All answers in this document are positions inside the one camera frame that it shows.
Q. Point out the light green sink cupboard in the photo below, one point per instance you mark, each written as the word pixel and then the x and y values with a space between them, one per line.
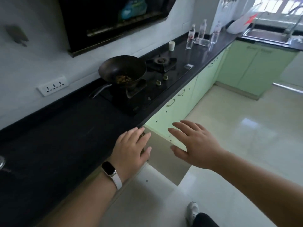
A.
pixel 248 66

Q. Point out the person's left hand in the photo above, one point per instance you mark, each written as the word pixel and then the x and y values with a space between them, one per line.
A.
pixel 130 156

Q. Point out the white plastic bag orange print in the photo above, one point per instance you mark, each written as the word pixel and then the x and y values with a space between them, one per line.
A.
pixel 239 24

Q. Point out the black range hood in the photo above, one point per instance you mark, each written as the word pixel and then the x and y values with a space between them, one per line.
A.
pixel 99 21

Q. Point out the small thin faucet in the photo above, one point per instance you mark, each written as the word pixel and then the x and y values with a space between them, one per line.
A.
pixel 252 27

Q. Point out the black glass gas hob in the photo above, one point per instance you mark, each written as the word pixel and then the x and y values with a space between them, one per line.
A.
pixel 151 94

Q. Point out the white right sneaker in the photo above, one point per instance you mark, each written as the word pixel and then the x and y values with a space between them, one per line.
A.
pixel 192 212

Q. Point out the person's left forearm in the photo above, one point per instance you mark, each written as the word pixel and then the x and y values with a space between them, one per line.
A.
pixel 82 205

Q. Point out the chrome threshold pipe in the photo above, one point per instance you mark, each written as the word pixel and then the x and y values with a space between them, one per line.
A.
pixel 287 88

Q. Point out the small hob sticker label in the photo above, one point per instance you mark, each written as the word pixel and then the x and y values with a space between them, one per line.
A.
pixel 189 66

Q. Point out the white crumpled cloth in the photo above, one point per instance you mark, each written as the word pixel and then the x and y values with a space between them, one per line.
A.
pixel 296 40

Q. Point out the white paper cup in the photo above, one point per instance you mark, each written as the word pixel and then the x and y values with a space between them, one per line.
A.
pixel 171 46

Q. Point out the person's right hand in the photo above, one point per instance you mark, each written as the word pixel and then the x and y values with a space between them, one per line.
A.
pixel 201 148

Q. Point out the grey framed sliding window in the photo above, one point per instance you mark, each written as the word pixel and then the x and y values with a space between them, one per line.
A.
pixel 284 2

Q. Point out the stainless steel sink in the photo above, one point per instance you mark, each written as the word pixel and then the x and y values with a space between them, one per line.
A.
pixel 265 35

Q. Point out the grey wall hook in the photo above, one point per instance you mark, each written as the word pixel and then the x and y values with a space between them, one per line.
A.
pixel 16 34

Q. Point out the white triple wall socket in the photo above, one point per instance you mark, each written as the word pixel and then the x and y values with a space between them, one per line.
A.
pixel 53 86

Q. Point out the tall chrome faucet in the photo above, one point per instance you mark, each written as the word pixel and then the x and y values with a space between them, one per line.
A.
pixel 290 28

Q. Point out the black wok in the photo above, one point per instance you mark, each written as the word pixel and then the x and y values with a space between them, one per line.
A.
pixel 123 66

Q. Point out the brown food scraps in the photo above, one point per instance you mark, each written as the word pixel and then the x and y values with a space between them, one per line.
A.
pixel 123 79

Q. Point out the white smartwatch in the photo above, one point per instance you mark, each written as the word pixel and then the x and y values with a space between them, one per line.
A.
pixel 109 170

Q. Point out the black trousers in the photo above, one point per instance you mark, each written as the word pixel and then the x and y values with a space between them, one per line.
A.
pixel 204 221

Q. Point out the person's right forearm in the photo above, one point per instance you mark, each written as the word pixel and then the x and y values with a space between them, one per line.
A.
pixel 260 186

